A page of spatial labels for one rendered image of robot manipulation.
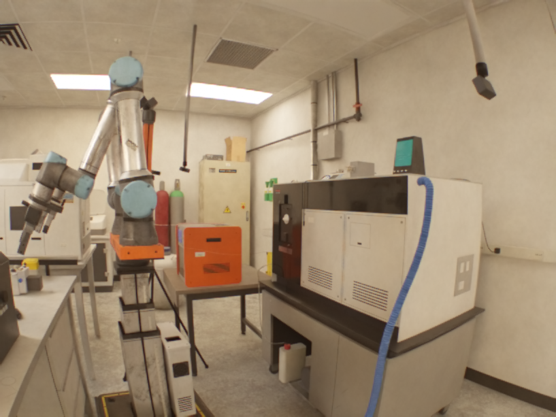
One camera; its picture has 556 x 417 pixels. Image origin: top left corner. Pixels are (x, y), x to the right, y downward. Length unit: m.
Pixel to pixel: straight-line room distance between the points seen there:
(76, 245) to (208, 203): 3.11
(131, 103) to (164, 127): 4.31
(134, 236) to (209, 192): 3.92
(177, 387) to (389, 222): 1.17
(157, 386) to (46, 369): 0.51
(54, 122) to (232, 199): 3.21
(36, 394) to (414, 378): 1.67
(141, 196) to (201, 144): 4.47
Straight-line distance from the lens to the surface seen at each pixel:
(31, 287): 1.58
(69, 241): 2.26
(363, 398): 1.57
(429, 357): 1.65
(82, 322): 2.38
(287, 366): 2.36
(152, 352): 1.47
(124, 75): 1.08
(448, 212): 1.53
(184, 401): 1.57
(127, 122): 1.06
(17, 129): 5.67
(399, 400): 1.61
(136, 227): 1.15
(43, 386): 1.47
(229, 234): 2.27
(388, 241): 1.36
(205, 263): 2.26
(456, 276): 1.67
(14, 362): 0.97
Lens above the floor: 1.33
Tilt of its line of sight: 2 degrees down
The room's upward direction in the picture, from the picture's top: 1 degrees clockwise
